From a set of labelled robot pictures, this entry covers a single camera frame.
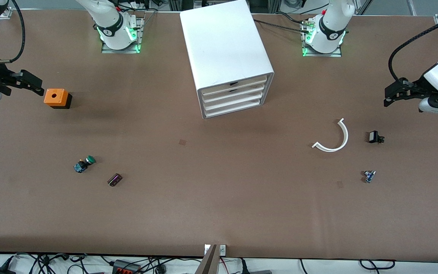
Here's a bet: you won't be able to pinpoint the white plastic drawer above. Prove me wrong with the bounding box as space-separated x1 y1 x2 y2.
201 75 269 96
205 100 262 118
204 92 267 111
203 84 268 103

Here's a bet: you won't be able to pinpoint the green mushroom push button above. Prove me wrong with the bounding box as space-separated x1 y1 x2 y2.
73 155 97 174

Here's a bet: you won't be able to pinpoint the white drawer cabinet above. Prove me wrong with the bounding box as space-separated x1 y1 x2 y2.
180 0 275 119

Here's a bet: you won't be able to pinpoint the white curved plastic piece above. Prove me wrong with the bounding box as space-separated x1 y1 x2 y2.
312 118 349 153

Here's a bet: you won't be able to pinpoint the black power strip red switches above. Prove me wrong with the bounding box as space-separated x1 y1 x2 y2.
112 260 142 274

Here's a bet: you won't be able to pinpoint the orange button enclosure box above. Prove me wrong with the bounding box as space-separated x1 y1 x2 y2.
44 88 73 110

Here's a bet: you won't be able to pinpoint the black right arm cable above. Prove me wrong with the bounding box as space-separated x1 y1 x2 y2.
0 0 26 64

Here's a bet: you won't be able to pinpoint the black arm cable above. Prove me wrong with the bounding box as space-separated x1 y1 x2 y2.
0 0 26 64
388 13 438 82

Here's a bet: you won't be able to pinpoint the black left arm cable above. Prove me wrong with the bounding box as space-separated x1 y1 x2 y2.
388 13 438 82

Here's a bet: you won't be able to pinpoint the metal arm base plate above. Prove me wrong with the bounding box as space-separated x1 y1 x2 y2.
101 41 141 54
302 46 342 58

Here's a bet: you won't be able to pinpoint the black cable on table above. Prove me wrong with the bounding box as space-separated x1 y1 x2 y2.
254 18 316 34

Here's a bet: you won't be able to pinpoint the black looped floor cable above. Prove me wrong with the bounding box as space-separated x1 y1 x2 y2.
359 260 397 271

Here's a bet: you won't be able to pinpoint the wooden post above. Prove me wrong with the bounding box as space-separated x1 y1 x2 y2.
195 244 218 274

